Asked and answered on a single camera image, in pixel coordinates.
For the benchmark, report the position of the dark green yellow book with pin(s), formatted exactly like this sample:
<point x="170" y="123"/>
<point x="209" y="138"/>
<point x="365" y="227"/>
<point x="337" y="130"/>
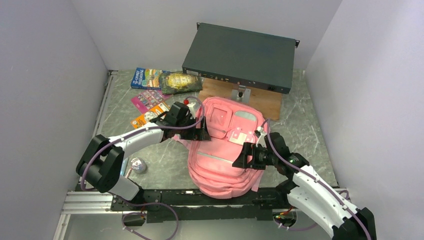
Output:
<point x="172" y="83"/>

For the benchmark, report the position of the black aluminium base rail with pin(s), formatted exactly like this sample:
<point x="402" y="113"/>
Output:
<point x="183" y="204"/>

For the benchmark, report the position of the wooden support block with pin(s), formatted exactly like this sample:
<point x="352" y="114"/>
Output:
<point x="267" y="102"/>

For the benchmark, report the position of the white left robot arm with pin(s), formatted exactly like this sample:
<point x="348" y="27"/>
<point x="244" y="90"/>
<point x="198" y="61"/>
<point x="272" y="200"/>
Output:
<point x="100" y="164"/>

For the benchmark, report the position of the light blue marker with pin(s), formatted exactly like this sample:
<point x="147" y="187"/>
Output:
<point x="124" y="165"/>

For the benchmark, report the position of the silver side rail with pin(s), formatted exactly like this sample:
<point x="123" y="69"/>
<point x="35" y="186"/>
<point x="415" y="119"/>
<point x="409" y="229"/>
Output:
<point x="108" y="89"/>

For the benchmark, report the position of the orange book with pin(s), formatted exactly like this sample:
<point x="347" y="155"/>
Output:
<point x="149" y="114"/>

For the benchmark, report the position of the grey metal bracket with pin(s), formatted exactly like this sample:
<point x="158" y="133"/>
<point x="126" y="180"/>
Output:
<point x="240" y="93"/>

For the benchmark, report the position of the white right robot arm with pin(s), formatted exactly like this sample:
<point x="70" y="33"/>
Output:
<point x="305" y="190"/>

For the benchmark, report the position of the pink sticker card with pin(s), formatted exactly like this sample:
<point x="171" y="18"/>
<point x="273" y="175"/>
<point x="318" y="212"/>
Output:
<point x="149" y="98"/>

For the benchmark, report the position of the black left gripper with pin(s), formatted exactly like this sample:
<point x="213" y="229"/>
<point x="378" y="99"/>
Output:
<point x="197" y="134"/>

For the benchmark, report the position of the blue treehouse book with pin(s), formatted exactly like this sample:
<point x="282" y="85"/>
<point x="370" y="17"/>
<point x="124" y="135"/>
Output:
<point x="146" y="78"/>

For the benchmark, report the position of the pink student backpack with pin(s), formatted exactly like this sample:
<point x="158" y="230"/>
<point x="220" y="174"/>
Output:
<point x="229" y="124"/>

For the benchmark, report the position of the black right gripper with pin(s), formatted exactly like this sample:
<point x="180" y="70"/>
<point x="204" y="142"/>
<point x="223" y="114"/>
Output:
<point x="250" y="149"/>

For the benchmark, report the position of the dark green rack device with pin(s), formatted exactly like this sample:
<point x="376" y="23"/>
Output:
<point x="242" y="57"/>

